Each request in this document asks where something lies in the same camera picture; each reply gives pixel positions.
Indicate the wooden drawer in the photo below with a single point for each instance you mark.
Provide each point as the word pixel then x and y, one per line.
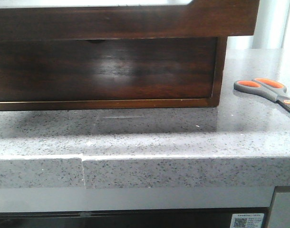
pixel 200 18
pixel 111 71

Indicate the dark under-counter appliance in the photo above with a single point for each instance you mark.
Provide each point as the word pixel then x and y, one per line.
pixel 147 218

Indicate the white plastic organizer tray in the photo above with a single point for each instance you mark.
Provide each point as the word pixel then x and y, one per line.
pixel 13 4

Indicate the dark wooden drawer cabinet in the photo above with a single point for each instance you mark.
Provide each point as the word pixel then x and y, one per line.
pixel 219 71

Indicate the orange grey handled scissors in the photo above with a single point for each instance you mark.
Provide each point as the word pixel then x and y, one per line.
pixel 267 88

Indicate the white QR code sticker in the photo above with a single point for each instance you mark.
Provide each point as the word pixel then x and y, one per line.
pixel 247 220

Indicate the grey pleated curtain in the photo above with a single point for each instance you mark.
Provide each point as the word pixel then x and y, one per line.
pixel 272 30

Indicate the white cabinet panel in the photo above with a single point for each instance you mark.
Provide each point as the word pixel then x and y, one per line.
pixel 279 216

